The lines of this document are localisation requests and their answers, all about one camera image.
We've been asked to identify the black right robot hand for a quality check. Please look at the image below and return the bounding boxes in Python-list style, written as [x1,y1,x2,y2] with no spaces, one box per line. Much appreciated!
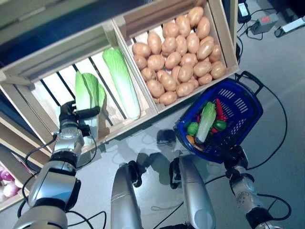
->
[223,146,250,170]

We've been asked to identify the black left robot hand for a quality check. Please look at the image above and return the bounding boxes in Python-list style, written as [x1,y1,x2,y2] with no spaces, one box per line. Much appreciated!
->
[58,100,101,125]

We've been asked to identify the napa cabbage spread leaves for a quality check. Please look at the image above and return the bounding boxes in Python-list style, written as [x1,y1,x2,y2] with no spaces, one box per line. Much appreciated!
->
[74,71,108,147]

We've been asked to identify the blue plastic shopping basket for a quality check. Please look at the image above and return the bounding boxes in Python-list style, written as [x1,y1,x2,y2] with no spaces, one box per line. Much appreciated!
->
[173,78,264,165]

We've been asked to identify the long napa cabbage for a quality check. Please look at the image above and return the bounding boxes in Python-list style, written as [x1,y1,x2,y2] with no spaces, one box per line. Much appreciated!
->
[102,47,141,120]

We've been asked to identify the dark green bell pepper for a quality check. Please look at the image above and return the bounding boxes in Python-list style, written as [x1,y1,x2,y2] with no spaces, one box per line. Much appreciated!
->
[213,120,227,131]

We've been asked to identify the small napa cabbage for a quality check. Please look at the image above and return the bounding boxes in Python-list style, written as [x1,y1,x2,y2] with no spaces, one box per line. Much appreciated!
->
[195,101,217,143]

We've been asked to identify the silver robot right leg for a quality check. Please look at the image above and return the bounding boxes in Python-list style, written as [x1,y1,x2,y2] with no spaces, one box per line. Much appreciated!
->
[169,156,217,229]

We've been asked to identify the silver robot leg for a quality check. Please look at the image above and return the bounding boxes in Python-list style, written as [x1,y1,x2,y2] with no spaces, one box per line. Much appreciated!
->
[110,161,143,229]
[169,156,217,229]

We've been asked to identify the light green round pepper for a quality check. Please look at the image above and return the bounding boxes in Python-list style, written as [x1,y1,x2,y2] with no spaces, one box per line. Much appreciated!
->
[187,122,200,135]

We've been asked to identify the slatted wooden crate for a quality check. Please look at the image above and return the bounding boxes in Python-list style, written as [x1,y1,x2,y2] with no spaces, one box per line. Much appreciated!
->
[0,22,159,153]

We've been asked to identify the silver robot left leg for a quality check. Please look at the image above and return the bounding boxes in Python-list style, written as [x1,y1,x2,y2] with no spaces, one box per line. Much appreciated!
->
[110,161,143,229]

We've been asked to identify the wooden potato crate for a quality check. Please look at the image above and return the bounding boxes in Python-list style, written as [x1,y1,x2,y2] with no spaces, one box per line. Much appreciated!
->
[112,0,241,115]

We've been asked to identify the wooden turnip crate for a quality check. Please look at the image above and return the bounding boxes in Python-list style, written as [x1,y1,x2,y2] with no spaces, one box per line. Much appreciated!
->
[0,143,46,212]

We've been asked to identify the grey box red button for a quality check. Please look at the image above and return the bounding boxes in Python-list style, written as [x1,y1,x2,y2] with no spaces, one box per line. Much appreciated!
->
[250,13,279,35]

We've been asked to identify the black power adapter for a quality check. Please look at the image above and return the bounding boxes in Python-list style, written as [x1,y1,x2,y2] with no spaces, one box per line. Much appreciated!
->
[237,1,251,23]

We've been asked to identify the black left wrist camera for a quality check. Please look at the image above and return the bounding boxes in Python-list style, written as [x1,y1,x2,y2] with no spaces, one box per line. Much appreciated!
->
[80,124,92,139]

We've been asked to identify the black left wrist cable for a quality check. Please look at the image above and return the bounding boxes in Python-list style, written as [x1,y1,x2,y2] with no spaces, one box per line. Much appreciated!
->
[18,135,58,218]

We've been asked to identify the wooden display shelf frame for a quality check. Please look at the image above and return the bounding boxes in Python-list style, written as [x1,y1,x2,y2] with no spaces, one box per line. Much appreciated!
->
[0,0,240,172]

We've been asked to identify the long black floor cable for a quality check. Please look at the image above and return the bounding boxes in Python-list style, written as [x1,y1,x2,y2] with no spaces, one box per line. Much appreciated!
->
[234,71,288,170]

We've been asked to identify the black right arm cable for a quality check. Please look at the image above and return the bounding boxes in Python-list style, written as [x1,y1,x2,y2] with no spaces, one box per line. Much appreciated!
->
[257,193,293,222]

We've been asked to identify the black basket handle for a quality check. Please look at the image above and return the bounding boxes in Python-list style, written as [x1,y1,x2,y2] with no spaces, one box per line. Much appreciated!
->
[234,71,262,95]

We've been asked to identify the thin grey floor cord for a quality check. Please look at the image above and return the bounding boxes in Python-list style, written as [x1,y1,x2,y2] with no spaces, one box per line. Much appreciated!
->
[151,201,184,212]

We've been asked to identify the coiled black cable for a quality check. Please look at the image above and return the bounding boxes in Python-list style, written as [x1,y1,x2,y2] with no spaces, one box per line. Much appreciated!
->
[234,35,244,64]

